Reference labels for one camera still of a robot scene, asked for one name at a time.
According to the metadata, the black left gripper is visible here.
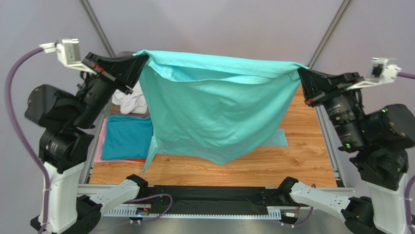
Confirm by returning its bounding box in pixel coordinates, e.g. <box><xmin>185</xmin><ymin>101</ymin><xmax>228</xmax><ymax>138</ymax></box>
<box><xmin>75</xmin><ymin>50</ymin><xmax>151</xmax><ymax>126</ymax></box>

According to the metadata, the teal green t shirt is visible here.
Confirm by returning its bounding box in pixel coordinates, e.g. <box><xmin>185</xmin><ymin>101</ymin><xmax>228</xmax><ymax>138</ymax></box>
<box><xmin>138</xmin><ymin>50</ymin><xmax>302</xmax><ymax>168</ymax></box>

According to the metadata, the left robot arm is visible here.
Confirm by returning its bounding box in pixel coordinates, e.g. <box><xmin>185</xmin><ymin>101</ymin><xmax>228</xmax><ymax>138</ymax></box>
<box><xmin>25</xmin><ymin>53</ymin><xmax>149</xmax><ymax>234</ymax></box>

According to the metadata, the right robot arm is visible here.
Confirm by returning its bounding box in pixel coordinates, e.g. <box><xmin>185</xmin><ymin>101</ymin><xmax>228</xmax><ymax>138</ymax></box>
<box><xmin>277</xmin><ymin>68</ymin><xmax>415</xmax><ymax>234</ymax></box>

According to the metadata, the crumpled white t shirt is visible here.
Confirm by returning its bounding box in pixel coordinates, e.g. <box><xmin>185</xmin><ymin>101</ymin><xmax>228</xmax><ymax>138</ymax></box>
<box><xmin>112</xmin><ymin>82</ymin><xmax>148</xmax><ymax>115</ymax></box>

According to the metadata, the clear plastic bin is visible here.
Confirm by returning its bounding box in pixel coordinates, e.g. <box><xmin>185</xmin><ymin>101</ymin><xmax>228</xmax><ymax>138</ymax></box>
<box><xmin>110</xmin><ymin>101</ymin><xmax>150</xmax><ymax>117</ymax></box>

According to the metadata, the folded dark teal t shirt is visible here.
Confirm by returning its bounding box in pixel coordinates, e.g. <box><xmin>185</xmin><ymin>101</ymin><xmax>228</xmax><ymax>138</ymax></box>
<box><xmin>101</xmin><ymin>115</ymin><xmax>153</xmax><ymax>160</ymax></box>

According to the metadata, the folded pink t shirt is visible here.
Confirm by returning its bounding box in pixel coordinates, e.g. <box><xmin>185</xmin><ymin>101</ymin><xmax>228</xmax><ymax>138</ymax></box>
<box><xmin>94</xmin><ymin>117</ymin><xmax>140</xmax><ymax>164</ymax></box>

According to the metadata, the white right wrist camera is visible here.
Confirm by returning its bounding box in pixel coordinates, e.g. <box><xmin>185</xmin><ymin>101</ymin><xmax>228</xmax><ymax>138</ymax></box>
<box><xmin>347</xmin><ymin>58</ymin><xmax>402</xmax><ymax>90</ymax></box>

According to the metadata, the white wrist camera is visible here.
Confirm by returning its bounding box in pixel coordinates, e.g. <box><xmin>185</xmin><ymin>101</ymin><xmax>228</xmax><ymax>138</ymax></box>
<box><xmin>39</xmin><ymin>38</ymin><xmax>95</xmax><ymax>74</ymax></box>
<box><xmin>347</xmin><ymin>58</ymin><xmax>402</xmax><ymax>90</ymax></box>

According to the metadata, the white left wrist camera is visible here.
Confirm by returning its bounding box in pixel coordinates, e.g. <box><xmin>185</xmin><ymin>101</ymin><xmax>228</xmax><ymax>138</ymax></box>
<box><xmin>39</xmin><ymin>38</ymin><xmax>95</xmax><ymax>74</ymax></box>

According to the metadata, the right aluminium frame post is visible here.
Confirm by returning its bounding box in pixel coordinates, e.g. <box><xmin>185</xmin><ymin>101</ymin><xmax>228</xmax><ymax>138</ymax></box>
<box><xmin>308</xmin><ymin>0</ymin><xmax>353</xmax><ymax>69</ymax></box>

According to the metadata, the aluminium frame post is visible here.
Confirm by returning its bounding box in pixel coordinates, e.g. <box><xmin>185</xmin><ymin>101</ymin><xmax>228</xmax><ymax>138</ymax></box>
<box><xmin>308</xmin><ymin>0</ymin><xmax>353</xmax><ymax>69</ymax></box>
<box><xmin>79</xmin><ymin>0</ymin><xmax>116</xmax><ymax>58</ymax></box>

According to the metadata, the left aluminium frame post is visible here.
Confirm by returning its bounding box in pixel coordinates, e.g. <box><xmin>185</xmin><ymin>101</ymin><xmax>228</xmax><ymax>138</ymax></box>
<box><xmin>79</xmin><ymin>0</ymin><xmax>116</xmax><ymax>58</ymax></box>

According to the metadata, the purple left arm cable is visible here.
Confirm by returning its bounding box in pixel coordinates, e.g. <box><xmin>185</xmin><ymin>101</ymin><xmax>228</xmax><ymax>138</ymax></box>
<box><xmin>4</xmin><ymin>47</ymin><xmax>174</xmax><ymax>234</ymax></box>

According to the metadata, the aluminium front rail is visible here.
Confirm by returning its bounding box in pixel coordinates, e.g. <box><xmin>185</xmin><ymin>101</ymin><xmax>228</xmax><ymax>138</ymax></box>
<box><xmin>66</xmin><ymin>183</ymin><xmax>370</xmax><ymax>220</ymax></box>

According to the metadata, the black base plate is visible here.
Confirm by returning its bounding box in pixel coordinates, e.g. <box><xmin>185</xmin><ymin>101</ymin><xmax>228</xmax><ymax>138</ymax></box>
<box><xmin>141</xmin><ymin>186</ymin><xmax>298</xmax><ymax>215</ymax></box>

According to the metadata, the white slotted cable duct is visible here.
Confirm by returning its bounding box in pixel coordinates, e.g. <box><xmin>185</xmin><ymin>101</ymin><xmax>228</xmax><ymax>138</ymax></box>
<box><xmin>103</xmin><ymin>207</ymin><xmax>282</xmax><ymax>219</ymax></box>

